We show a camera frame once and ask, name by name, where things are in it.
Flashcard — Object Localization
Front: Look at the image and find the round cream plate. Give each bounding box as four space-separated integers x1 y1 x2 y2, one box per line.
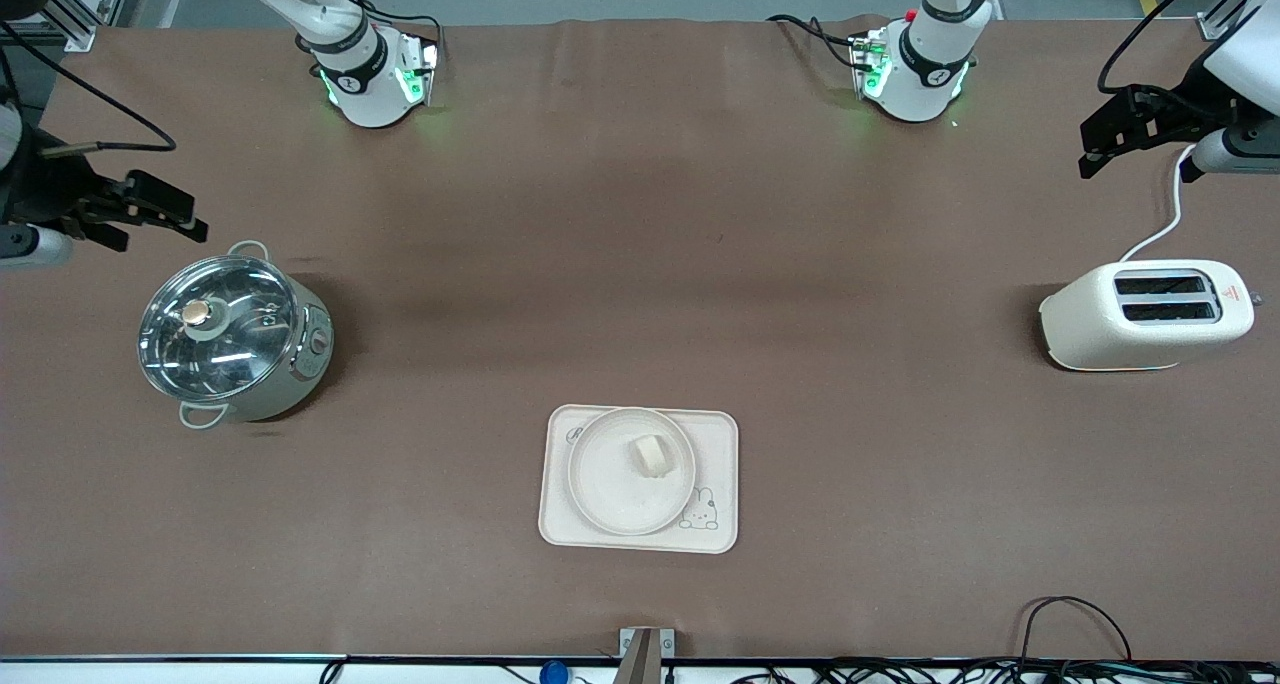
568 407 697 537

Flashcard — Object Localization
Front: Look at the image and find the small white bun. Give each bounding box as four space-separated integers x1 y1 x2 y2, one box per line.
630 436 673 478

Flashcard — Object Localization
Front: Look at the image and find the cream rabbit print tray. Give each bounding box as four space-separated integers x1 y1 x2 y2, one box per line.
538 404 739 555

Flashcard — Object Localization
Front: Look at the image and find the glass pot lid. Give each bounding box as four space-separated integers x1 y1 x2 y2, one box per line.
138 256 301 405

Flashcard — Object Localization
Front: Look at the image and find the cream two-slot toaster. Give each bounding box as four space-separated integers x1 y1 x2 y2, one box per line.
1038 259 1263 372

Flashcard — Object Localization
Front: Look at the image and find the silver electric cooking pot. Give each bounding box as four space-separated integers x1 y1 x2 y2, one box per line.
138 241 334 430

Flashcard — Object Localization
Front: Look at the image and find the brown table mat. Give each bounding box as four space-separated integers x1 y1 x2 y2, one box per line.
0 14 1280 662

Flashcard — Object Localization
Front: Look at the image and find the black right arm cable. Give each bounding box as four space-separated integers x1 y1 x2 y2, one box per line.
0 19 179 155

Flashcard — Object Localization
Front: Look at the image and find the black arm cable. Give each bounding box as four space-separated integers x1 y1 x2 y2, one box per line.
1098 0 1280 95
0 19 179 155

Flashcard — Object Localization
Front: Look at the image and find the white toaster power cable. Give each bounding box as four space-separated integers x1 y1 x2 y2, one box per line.
1118 144 1198 263

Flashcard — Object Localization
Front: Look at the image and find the aluminium frame profile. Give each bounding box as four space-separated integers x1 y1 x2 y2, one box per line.
1195 0 1280 40
45 0 136 53

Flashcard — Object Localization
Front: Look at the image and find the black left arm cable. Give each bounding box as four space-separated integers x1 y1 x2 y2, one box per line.
1098 0 1280 95

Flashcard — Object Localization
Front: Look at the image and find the black right base cable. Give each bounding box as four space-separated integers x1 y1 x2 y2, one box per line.
355 4 443 65

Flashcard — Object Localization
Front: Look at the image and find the black base cable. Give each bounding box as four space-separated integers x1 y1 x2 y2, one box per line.
355 4 443 65
768 14 871 70

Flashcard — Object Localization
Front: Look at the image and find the black left base cable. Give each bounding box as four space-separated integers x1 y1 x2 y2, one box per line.
768 14 871 70

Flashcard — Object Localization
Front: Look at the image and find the black looped cable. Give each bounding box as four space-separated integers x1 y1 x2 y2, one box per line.
1020 596 1136 665

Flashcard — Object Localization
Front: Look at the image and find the black cable bundle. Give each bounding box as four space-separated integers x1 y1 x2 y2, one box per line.
730 659 1280 684

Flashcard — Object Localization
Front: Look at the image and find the grey metal camera bracket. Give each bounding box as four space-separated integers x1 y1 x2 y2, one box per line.
618 626 676 684

